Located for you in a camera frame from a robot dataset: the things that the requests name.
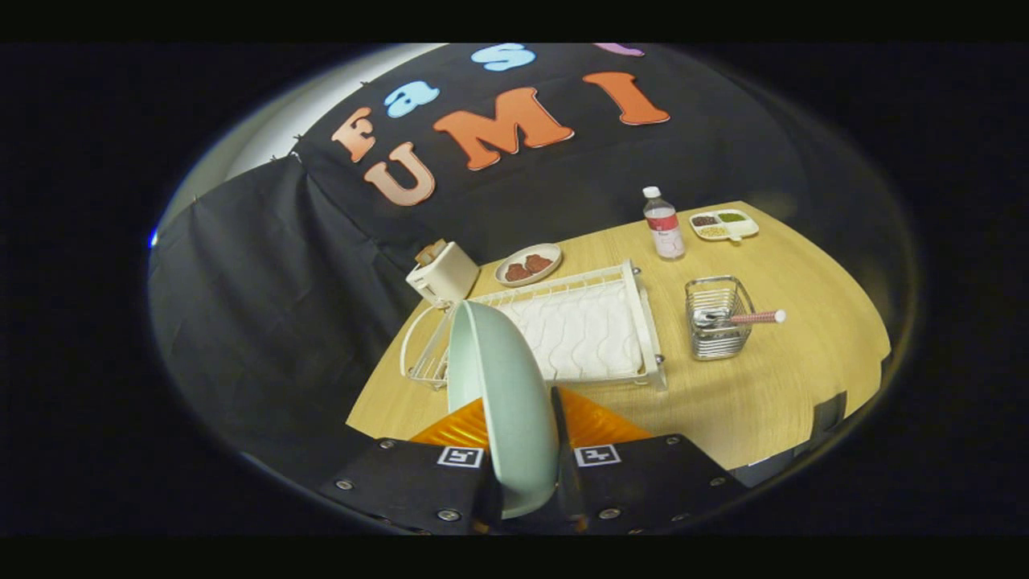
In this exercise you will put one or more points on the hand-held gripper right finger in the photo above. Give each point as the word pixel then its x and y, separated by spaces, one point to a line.
pixel 643 482

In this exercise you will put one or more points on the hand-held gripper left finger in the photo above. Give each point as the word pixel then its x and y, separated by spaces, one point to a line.
pixel 418 482

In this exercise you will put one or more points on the pale green plate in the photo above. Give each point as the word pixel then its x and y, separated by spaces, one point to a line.
pixel 506 402

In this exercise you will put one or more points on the small white oval plate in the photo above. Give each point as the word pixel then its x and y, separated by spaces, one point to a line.
pixel 555 253

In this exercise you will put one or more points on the white sectioned snack dish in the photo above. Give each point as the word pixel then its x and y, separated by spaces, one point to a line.
pixel 748 227

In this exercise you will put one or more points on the dark rectangular object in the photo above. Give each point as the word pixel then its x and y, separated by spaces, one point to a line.
pixel 830 412

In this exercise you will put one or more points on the white toaster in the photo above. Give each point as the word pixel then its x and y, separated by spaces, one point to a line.
pixel 446 277

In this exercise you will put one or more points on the brown bread slice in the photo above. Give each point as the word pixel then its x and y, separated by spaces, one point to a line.
pixel 430 252

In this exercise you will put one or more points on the brown meat piece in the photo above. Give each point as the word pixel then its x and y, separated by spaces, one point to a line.
pixel 518 272
pixel 538 262

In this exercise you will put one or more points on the clear plastic water bottle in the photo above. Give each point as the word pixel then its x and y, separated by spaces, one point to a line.
pixel 666 233

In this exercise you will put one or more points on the black backdrop cloth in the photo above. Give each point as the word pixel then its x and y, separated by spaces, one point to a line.
pixel 265 281

